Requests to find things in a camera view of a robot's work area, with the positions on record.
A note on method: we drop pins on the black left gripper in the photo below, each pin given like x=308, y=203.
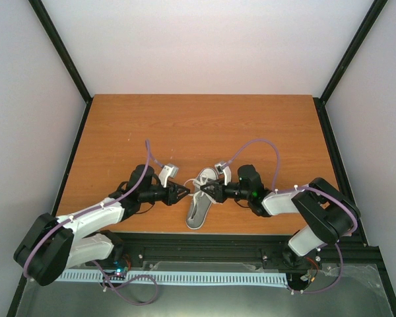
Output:
x=172, y=193

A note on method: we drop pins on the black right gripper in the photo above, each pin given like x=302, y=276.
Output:
x=220, y=193

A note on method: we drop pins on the grey canvas sneaker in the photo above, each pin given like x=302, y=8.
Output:
x=198, y=211

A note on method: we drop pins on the white shoelace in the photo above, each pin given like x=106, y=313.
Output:
x=197, y=182

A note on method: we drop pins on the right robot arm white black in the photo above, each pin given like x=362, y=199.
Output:
x=328, y=213

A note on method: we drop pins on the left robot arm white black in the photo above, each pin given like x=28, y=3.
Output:
x=54, y=244

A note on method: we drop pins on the grey metal front plate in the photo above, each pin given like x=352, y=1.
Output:
x=345, y=290

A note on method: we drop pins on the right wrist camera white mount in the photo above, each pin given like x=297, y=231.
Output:
x=223, y=168

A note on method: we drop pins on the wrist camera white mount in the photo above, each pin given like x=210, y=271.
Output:
x=223, y=168
x=168, y=171

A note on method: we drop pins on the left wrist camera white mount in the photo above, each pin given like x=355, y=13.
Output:
x=168, y=171

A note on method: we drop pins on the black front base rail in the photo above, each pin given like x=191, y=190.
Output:
x=265, y=251

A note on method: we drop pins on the light blue slotted cable duct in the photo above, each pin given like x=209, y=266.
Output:
x=190, y=278

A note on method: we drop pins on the black aluminium frame post right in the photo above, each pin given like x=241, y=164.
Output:
x=363, y=30

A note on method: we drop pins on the black aluminium frame post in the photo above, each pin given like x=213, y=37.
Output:
x=363, y=30
x=61, y=49

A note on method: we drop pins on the black aluminium frame post left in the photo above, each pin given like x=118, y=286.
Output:
x=61, y=49

